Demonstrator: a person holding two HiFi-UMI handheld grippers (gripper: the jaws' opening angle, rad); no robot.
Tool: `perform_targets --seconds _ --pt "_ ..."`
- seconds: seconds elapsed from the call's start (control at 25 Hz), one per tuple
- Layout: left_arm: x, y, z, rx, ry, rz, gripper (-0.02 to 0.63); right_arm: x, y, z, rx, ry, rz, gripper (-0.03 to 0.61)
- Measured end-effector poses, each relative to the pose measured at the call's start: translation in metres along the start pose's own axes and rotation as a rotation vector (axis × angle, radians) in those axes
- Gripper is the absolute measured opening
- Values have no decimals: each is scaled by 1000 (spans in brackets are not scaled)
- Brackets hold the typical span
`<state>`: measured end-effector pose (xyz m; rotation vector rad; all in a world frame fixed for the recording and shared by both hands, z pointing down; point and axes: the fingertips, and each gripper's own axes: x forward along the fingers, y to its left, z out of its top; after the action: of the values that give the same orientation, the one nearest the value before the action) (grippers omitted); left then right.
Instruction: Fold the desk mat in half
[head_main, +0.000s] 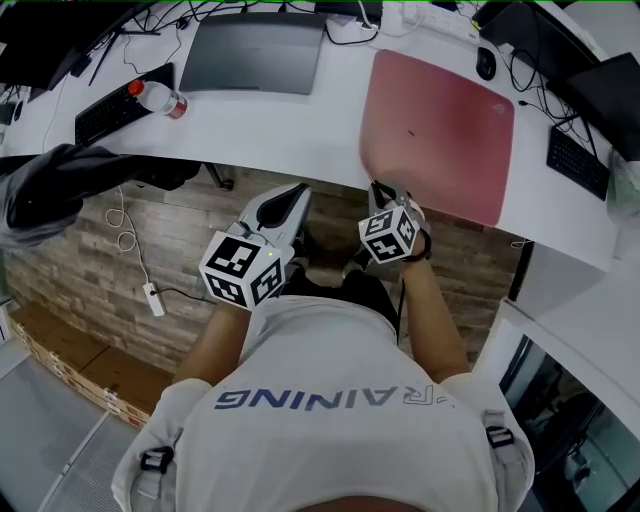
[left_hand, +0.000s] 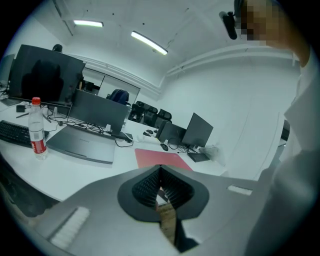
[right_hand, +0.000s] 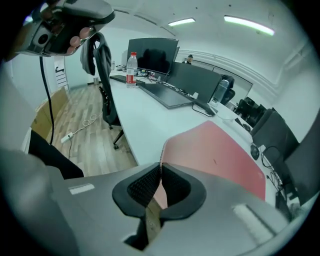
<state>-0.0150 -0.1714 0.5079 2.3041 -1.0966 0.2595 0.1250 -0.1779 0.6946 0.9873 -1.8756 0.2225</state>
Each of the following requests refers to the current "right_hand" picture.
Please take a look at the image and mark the cardboard boxes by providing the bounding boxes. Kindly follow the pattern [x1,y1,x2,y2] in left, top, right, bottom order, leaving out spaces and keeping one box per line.
[30,86,70,141]

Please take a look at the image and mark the black office chair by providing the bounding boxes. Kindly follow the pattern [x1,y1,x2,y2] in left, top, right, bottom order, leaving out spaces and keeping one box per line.
[92,31,125,151]

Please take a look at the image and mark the large black monitor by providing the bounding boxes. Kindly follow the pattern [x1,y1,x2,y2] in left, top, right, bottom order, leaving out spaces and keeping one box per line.
[126,37,180,75]

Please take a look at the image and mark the white coiled cable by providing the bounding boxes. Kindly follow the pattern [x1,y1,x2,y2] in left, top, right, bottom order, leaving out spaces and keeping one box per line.
[71,113,99,136]

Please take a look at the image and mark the black mesh chair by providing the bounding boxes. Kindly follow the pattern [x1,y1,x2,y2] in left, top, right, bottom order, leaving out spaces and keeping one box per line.
[220,74,236,106]

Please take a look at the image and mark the black power cable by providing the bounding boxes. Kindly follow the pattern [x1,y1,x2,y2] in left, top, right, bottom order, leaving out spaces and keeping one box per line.
[191,98,216,118]

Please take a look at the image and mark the white printed banner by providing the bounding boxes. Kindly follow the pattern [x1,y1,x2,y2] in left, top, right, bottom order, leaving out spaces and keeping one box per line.
[53,55,70,91]

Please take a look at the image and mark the black flat panel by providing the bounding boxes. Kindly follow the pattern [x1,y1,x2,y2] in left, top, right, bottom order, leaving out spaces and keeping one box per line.
[137,83,195,110]

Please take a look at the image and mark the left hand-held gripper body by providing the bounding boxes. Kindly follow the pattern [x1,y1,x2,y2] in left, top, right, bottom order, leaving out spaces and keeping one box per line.
[14,0,116,58]

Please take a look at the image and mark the black computer mouse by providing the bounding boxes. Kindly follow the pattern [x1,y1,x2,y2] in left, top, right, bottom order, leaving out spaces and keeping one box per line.
[250,144,260,161]

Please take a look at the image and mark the clear drinking bottle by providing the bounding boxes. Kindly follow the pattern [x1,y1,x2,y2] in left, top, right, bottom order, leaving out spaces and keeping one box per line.
[212,79,230,105]

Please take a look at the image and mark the black desk divider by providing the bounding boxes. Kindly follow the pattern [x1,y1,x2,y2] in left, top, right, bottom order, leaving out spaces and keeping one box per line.
[165,61,223,104]

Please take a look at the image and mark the grey jacket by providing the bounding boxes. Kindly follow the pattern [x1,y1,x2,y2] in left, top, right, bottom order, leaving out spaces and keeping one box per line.
[80,31,112,76]

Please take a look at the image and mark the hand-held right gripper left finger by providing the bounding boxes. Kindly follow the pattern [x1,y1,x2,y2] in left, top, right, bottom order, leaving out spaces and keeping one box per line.
[47,161,161,256]

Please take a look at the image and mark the short ceiling light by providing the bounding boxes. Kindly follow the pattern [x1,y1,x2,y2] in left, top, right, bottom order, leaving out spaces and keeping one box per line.
[167,17,196,27]

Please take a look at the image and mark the white power strip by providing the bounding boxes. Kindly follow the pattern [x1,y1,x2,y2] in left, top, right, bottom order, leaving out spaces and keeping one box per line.
[60,132,74,144]

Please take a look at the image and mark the red label water bottle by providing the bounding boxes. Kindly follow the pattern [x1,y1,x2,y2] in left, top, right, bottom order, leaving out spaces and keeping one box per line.
[125,51,139,89]

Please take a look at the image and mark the black keyboard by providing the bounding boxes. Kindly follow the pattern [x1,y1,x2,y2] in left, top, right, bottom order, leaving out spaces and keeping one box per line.
[109,74,146,85]

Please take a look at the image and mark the long ceiling light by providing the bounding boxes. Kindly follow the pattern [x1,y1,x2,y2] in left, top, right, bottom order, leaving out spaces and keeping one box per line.
[223,14,275,37]

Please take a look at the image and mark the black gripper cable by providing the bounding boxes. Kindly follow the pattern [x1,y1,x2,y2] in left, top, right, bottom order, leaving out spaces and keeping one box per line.
[39,56,55,146]

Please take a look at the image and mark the person's left hand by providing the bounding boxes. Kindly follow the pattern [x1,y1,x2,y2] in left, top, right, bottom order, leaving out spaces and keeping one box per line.
[65,26,92,56]

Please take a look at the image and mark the red desk mat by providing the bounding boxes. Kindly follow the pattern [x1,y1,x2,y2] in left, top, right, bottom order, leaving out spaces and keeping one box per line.
[146,120,267,245]

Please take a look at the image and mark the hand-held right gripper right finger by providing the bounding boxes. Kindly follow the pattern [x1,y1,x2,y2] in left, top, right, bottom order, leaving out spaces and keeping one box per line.
[144,162,291,256]

